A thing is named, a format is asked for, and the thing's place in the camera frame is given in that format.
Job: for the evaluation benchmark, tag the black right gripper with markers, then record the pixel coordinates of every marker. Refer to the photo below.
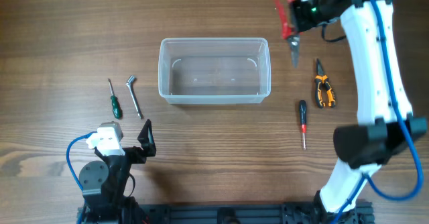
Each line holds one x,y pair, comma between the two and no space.
296,16

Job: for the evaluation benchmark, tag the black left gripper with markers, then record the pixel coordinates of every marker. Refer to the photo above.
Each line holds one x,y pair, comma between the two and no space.
133,154

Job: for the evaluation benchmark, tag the red handled snips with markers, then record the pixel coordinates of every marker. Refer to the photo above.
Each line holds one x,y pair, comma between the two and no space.
289,33

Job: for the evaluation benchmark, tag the green handled screwdriver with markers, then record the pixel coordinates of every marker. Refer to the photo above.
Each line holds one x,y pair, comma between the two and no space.
117,112

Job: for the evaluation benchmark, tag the silver socket wrench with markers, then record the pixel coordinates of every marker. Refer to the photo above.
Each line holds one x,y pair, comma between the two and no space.
129,84

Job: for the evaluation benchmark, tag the black red screwdriver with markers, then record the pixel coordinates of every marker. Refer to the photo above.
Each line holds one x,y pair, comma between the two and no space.
302,114

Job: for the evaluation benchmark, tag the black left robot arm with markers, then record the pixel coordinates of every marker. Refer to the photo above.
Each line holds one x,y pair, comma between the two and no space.
103,181

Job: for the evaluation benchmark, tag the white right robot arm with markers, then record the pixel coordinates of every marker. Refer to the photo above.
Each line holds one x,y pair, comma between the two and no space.
386,124

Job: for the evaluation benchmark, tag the clear plastic container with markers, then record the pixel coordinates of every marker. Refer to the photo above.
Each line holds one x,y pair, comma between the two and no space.
214,71

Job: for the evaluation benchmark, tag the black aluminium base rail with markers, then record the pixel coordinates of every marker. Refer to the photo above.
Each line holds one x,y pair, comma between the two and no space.
286,213

